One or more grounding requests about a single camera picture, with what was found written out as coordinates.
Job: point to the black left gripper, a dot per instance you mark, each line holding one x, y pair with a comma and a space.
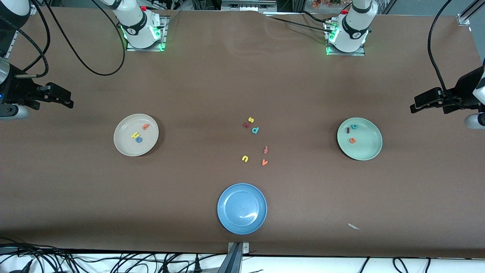
463, 91

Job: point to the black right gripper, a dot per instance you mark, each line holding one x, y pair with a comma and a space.
19, 91

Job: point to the yellow letter h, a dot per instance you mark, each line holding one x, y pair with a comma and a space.
135, 135

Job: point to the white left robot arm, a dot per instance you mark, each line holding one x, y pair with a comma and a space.
354, 26

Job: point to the green plate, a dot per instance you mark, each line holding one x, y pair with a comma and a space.
365, 146

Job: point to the beige brown plate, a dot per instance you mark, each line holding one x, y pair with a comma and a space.
127, 146

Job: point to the orange floral object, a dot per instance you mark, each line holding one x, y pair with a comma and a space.
326, 3

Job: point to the white paper scrap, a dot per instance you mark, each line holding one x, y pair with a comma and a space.
353, 226

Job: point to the teal letter p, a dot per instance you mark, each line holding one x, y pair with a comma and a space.
257, 129

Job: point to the dark red foam letter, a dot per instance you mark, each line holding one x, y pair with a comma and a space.
246, 125

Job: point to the brown paper table cover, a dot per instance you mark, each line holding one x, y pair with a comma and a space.
242, 76

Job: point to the grey metal equipment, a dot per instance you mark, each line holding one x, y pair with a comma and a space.
248, 4

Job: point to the blue plate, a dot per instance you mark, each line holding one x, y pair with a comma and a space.
242, 208

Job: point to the black power plug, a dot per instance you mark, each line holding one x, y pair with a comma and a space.
197, 263

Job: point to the aluminium frame profile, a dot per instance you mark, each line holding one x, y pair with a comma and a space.
464, 19
11, 43

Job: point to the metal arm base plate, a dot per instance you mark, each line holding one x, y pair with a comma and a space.
360, 54
151, 49

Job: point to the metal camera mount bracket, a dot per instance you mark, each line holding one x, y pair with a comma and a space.
235, 258

